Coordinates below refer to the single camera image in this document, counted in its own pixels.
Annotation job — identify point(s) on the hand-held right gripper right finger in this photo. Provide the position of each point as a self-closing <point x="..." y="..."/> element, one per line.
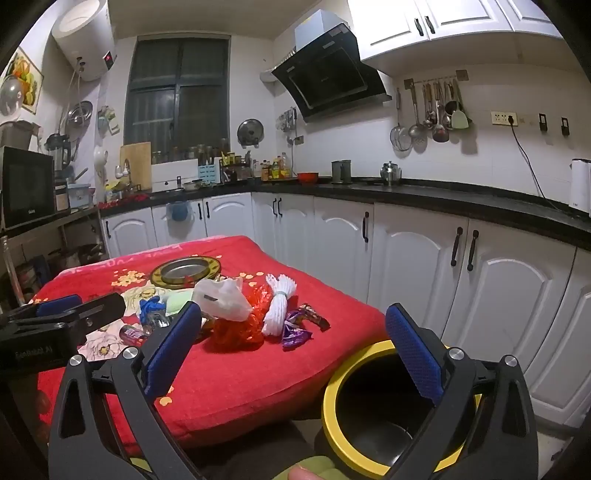
<point x="413" y="353"/>

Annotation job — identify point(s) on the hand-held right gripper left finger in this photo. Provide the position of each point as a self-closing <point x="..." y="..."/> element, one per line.
<point x="171" y="353"/>

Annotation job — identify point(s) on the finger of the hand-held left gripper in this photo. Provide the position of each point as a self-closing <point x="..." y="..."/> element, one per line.
<point x="104" y="307"/>
<point x="60" y="304"/>

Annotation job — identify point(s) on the blue plastic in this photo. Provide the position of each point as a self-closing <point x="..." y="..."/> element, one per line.
<point x="150" y="309"/>

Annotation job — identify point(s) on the light green packet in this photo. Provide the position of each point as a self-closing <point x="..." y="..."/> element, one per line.
<point x="178" y="302"/>

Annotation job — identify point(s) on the red plastic bag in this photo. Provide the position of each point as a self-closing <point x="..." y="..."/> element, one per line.
<point x="235" y="334"/>

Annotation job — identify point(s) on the yellow-rimmed black trash bin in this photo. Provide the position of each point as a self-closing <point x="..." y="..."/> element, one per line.
<point x="369" y="410"/>

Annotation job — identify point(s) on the white plastic bag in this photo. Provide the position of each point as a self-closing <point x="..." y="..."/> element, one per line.
<point x="221" y="297"/>

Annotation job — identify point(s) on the dark brown snack wrapper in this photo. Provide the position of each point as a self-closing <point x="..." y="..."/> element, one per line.
<point x="314" y="318"/>

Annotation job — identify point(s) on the purple snack wrapper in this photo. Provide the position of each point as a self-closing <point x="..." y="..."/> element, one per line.
<point x="295" y="336"/>

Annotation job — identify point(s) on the red floral blanket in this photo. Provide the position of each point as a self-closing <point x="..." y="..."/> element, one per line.
<point x="240" y="369"/>

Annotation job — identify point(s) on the metal kitchen shelf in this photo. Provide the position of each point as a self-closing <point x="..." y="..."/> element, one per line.
<point x="64" y="221"/>

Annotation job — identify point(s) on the gold-rimmed metal plate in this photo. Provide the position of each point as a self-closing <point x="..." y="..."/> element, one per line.
<point x="184" y="270"/>

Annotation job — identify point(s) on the white lower kitchen cabinets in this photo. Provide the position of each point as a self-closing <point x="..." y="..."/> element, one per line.
<point x="415" y="267"/>

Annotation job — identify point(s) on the white kitchen cabinets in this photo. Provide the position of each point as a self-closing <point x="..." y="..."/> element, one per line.
<point x="392" y="27"/>
<point x="415" y="267"/>

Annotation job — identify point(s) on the light blue plastic container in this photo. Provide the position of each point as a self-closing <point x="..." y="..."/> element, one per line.
<point x="78" y="196"/>

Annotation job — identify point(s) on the black microwave oven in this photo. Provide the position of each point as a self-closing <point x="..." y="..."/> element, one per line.
<point x="27" y="189"/>

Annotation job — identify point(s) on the blue hanging pouch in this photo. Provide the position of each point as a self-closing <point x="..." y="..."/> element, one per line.
<point x="178" y="211"/>

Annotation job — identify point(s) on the wooden cutting board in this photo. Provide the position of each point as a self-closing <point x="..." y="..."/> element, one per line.
<point x="136" y="166"/>

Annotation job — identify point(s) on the person's green clothing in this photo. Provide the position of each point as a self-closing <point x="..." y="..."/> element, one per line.
<point x="325" y="468"/>

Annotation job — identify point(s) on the blender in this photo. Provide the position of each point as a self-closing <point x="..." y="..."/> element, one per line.
<point x="57" y="150"/>

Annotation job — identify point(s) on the black kitchen countertop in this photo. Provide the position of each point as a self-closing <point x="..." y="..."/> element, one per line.
<point x="461" y="194"/>

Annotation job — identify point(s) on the light blue utensil holder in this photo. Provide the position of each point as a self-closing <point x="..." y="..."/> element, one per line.
<point x="208" y="174"/>

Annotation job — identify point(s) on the grey metal pot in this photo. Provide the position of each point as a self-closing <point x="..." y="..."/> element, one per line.
<point x="18" y="134"/>

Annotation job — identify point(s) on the metal teapot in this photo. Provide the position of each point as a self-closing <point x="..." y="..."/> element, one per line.
<point x="390" y="174"/>

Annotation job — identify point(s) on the spice jar rack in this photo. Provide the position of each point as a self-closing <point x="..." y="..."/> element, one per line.
<point x="235" y="168"/>

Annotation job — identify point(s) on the hanging metal pan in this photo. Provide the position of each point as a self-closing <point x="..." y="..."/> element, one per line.
<point x="79" y="113"/>

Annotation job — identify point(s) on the metal canister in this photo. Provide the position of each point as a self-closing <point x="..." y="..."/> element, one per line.
<point x="341" y="171"/>

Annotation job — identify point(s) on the red bowl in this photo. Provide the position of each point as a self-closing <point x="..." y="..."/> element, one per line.
<point x="308" y="177"/>

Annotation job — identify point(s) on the group of condiment bottles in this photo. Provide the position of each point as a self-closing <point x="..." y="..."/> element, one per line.
<point x="277" y="168"/>

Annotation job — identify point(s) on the large metal lid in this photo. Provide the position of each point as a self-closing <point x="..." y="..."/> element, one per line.
<point x="10" y="94"/>

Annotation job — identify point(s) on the dark kitchen window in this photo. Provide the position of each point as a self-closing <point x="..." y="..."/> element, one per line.
<point x="178" y="97"/>

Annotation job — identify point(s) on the hanging metal pot lid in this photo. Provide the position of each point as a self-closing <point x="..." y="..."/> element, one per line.
<point x="250" y="133"/>

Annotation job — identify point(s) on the row of hanging kitchen utensils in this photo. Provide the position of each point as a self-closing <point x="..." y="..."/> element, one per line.
<point x="438" y="124"/>

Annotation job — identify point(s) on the white electric kettle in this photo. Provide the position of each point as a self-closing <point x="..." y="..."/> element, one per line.
<point x="581" y="184"/>

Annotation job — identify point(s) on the white water heater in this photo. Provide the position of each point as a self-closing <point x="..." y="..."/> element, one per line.
<point x="85" y="37"/>

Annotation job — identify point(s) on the black range hood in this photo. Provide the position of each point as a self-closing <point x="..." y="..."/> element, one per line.
<point x="330" y="78"/>

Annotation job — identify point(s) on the white upper kitchen cabinets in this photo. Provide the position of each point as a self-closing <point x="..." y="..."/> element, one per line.
<point x="392" y="27"/>

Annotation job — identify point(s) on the fruit wall poster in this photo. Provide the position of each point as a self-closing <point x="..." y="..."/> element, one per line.
<point x="30" y="78"/>

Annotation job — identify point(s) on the beige wall power outlet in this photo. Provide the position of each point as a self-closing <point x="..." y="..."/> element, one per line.
<point x="501" y="118"/>

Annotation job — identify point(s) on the black wall hook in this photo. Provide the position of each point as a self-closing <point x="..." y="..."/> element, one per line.
<point x="543" y="122"/>
<point x="565" y="126"/>

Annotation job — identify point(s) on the metal utensil rail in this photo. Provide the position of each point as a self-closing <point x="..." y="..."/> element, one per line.
<point x="434" y="81"/>

